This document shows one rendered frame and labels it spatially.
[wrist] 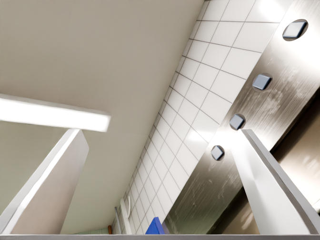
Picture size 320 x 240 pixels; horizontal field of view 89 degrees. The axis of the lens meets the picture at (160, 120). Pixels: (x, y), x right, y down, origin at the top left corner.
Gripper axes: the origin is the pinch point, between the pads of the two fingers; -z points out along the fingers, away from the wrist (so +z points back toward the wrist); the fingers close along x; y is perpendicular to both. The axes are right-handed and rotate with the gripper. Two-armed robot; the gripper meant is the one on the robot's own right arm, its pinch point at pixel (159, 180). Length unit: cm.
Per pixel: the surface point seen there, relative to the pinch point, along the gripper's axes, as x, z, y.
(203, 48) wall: -23, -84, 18
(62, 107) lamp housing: 51, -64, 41
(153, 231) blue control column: 4, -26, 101
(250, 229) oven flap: -29, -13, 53
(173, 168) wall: -8, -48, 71
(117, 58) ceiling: 23, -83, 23
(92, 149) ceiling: 45, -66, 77
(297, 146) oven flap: -40, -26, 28
